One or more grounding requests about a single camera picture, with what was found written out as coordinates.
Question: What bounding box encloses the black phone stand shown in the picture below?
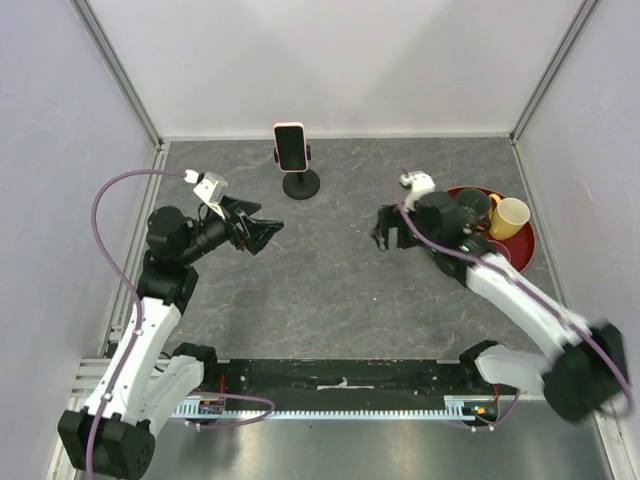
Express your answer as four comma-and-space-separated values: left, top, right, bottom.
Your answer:
273, 146, 321, 200

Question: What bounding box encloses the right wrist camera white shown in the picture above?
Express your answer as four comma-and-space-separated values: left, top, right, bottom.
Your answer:
399, 171, 436, 211

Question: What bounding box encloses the yellow mug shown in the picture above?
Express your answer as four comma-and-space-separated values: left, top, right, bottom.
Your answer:
489, 193, 531, 240

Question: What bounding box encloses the round red tray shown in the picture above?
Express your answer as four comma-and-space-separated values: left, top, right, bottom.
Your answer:
446, 186, 537, 272

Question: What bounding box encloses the dark green mug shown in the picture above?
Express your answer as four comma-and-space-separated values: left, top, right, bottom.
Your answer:
456, 188, 492, 230

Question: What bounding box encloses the phone with pink case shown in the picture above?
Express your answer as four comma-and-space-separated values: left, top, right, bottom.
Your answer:
273, 122, 309, 173

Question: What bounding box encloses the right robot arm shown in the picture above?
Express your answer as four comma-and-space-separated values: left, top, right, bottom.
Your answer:
371, 191, 635, 423

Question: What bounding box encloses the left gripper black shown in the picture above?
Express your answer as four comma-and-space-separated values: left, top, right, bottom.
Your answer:
179, 194, 283, 265

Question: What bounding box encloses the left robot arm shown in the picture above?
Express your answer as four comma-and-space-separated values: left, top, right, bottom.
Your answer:
58, 197, 284, 479

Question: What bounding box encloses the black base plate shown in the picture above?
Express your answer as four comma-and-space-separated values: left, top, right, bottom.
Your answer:
196, 359, 515, 412

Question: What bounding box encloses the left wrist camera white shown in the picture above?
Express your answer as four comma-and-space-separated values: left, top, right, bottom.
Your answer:
184, 169, 228, 220

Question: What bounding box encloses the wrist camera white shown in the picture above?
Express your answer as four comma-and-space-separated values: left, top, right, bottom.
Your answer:
399, 171, 436, 211
184, 169, 228, 220

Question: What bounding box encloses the clear drinking glass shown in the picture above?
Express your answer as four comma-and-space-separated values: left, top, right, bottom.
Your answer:
489, 239, 511, 261

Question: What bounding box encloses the white cable duct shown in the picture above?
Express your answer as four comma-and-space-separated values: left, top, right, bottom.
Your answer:
170, 397, 499, 423

